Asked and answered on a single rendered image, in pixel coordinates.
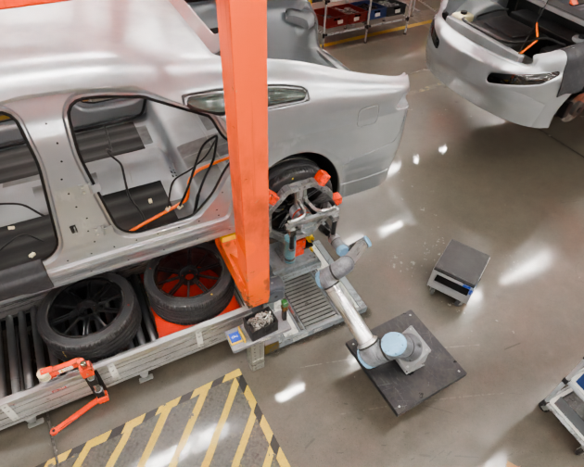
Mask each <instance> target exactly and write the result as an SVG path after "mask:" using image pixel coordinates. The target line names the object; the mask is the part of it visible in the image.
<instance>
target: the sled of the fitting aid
mask: <svg viewBox="0 0 584 467"><path fill-rule="evenodd" d="M309 249H310V250H311V252H312V254H313V255H314V257H315V260H314V261H311V262H308V263H306V264H303V265H300V266H297V267H296V268H293V269H290V270H287V271H283V272H280V273H277V274H275V275H279V276H280V277H281V279H282V281H286V280H289V279H291V278H294V277H297V276H299V275H301V274H304V273H306V272H309V271H313V270H316V269H319V268H321V265H322V262H321V261H320V259H319V258H318V256H317V255H316V254H315V252H314V251H313V248H312V247H309Z"/></svg>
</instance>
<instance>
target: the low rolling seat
mask: <svg viewBox="0 0 584 467"><path fill-rule="evenodd" d="M489 259H490V255H488V254H486V253H484V252H481V251H479V250H477V249H475V248H472V247H470V246H468V245H465V244H463V243H461V242H459V241H456V240H454V239H451V240H450V242H449V243H448V245H447V247H446V248H445V250H444V252H443V253H442V255H441V257H440V258H439V260H438V262H437V264H436V265H435V267H434V269H433V271H432V273H431V275H430V278H429V281H428V283H427V285H429V286H430V289H429V290H430V294H431V295H433V294H434V292H435V289H437V290H438V291H440V292H442V293H444V294H446V295H448V296H450V297H453V298H455V299H457V300H456V301H455V302H454V305H455V306H456V307H459V306H461V305H462V304H463V303H465V304H467V303H468V301H469V299H470V297H471V295H472V294H473V292H474V290H475V288H476V285H477V283H478V282H479V281H480V280H481V279H480V277H481V275H482V273H483V271H484V270H485V268H486V266H487V264H488V262H489Z"/></svg>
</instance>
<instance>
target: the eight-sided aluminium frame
mask: <svg viewBox="0 0 584 467"><path fill-rule="evenodd" d="M312 187H314V188H316V189H318V190H319V191H321V192H323V193H327V194H329V195H330V197H331V198H332V199H333V192H332V191H331V190H330V188H328V187H327V186H321V185H319V184H318V183H317V181H316V180H315V179H314V178H312V177H310V178H308V179H305V180H301V181H298V182H295V183H290V184H286V185H284V186H283V187H282V188H281V189H280V190H279V191H278V193H277V195H278V196H279V198H280V199H279V200H278V201H277V202H276V203H275V204H274V206H273V205H271V204H269V237H271V238H273V239H275V240H278V241H280V242H283V243H285V234H282V233H279V232H277V231H275V230H273V229H272V214H273V212H274V211H275V210H276V209H277V208H278V207H279V206H280V204H281V203H282V202H283V201H284V200H285V199H286V198H287V196H288V195H290V194H293V193H296V192H297V191H302V190H304V189H308V188H312ZM330 207H332V205H331V204H330V203H329V202H328V201H327V202H325V203H324V205H323V209H324V208H330ZM327 218H329V217H328V216H327V217H324V218H321V219H319V220H316V221H317V226H316V228H315V229H314V230H313V231H312V232H310V233H303V232H302V231H301V230H297V234H296V237H297V239H296V240H299V239H301V238H304V237H307V236H310V235H312V234H313V233H314V232H315V231H316V230H317V229H318V227H319V225H320V224H322V223H323V222H324V221H325V220H326V219H327Z"/></svg>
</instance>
